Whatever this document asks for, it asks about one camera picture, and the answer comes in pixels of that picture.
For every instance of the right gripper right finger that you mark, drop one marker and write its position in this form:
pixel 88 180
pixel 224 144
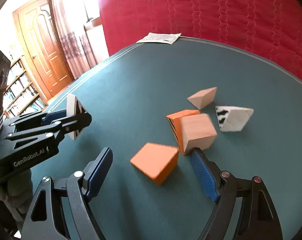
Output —
pixel 258 218

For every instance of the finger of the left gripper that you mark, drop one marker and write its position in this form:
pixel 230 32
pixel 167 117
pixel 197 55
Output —
pixel 22 138
pixel 37 118

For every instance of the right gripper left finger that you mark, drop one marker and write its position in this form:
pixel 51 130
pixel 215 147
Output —
pixel 45 218

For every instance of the large orange wedge block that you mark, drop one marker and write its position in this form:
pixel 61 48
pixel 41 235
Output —
pixel 156 161

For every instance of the plain wooden cube block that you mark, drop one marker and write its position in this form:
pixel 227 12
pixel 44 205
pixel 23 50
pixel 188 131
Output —
pixel 197 131

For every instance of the orange striped wedge block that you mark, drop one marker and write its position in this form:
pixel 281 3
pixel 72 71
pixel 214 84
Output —
pixel 174 121

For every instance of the gloved left hand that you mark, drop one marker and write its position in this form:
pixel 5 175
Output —
pixel 17 194

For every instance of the bookshelf with books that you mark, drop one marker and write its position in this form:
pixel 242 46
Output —
pixel 21 95

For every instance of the patterned pink curtain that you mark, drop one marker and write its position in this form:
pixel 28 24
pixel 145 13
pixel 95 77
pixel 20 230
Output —
pixel 70 17

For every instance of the teal table mat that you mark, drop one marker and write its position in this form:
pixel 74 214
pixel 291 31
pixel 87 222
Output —
pixel 129 96

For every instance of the white striped wedge block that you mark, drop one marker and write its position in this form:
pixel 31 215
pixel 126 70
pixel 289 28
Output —
pixel 232 118

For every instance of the wooden door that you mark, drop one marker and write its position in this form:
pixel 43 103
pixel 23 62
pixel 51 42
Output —
pixel 38 36

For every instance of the plain wooden wedge block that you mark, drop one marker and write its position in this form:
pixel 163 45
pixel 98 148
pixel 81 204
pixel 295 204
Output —
pixel 203 97

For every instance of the white paper sheet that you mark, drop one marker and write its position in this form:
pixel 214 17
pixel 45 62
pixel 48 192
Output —
pixel 159 38

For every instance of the red quilted blanket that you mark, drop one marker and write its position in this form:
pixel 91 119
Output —
pixel 269 28

